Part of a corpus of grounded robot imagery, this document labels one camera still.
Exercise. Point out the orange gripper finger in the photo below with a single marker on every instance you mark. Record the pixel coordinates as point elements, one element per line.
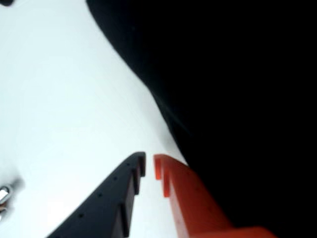
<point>198,210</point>

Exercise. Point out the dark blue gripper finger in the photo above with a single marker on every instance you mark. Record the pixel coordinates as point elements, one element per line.
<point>99,210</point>

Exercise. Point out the black fabric bag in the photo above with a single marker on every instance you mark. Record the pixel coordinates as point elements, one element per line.
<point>223,74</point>

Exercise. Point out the silver metal wristwatch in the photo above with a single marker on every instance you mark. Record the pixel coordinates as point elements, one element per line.
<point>4,193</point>

